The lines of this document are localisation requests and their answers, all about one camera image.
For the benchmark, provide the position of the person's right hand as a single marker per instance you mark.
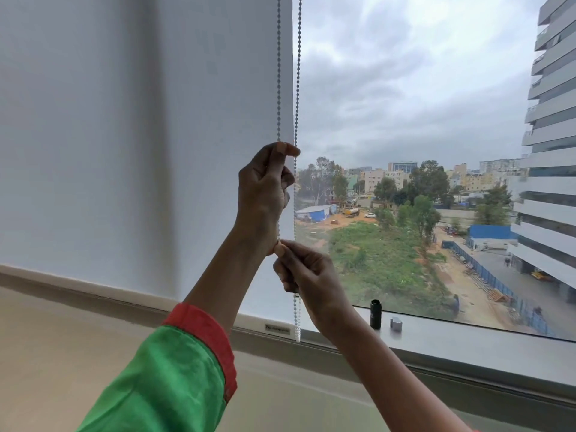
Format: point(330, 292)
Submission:
point(315, 283)

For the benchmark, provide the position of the person's left hand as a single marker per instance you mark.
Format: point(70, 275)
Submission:
point(261, 193)

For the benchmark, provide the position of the black cylindrical chain weight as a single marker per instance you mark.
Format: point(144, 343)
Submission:
point(375, 314)

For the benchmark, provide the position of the white roller blind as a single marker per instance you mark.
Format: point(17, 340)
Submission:
point(90, 130)

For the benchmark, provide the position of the person's right forearm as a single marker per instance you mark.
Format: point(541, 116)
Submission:
point(391, 382)

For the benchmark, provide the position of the person's left forearm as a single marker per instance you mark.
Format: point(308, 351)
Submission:
point(225, 283)

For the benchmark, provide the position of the person's left green sleeve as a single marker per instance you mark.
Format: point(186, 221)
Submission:
point(171, 382)

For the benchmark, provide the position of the small grey cap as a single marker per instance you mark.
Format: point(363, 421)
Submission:
point(396, 323)

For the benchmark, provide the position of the tall white balconied building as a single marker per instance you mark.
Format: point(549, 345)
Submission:
point(549, 220)

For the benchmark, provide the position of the grey aluminium window frame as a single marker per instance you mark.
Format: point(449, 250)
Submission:
point(472, 350)

